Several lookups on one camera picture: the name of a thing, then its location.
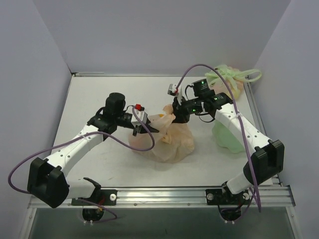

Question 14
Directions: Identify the translucent orange banana-print bag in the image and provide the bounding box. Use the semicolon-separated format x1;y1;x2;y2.
134;105;195;163

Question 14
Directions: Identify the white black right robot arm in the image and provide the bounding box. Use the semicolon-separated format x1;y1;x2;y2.
167;79;285;204

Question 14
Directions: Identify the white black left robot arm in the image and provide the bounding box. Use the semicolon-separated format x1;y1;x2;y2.
27;93;159;208

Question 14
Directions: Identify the tied green bag of fruit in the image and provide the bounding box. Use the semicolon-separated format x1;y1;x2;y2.
205;65;262;99

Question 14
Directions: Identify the pale green scalloped plate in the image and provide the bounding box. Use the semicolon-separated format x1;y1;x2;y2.
212;120;245;154

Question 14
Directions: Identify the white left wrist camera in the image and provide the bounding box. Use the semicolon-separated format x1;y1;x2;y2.
131;104;148;126

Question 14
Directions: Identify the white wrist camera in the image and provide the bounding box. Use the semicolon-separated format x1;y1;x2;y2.
131;104;148;126
167;84;183;105

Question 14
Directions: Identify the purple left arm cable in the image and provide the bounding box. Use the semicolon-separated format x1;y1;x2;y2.
8;106;156;222

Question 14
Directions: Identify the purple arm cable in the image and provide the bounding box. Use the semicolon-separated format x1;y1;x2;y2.
8;106;156;222
175;64;262;222

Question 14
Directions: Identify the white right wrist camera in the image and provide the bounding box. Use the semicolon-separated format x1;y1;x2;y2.
167;84;183;105

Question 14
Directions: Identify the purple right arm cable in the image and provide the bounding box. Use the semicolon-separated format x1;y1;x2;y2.
175;64;262;222

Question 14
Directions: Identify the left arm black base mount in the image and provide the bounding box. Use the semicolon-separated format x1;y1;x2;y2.
71;189;118;206

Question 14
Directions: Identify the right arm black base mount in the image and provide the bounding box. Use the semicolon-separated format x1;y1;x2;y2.
205;188;250;206

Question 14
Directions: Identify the aluminium table edge rail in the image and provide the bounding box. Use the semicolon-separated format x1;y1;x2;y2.
27;185;296;209

